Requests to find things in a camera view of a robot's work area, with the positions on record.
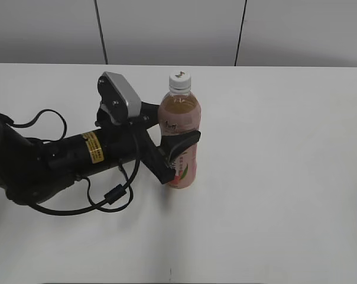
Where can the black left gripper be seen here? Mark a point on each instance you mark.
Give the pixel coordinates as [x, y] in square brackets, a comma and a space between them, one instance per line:
[131, 141]

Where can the pink peach tea bottle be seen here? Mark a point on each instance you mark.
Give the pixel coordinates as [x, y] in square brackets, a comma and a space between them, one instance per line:
[180, 112]

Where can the white bottle cap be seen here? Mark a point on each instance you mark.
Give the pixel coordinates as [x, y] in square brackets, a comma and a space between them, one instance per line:
[180, 79]

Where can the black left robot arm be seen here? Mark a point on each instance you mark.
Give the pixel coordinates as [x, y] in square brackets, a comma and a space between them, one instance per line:
[33, 170]

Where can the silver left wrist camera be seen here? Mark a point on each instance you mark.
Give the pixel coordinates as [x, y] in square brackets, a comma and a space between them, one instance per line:
[119, 102]

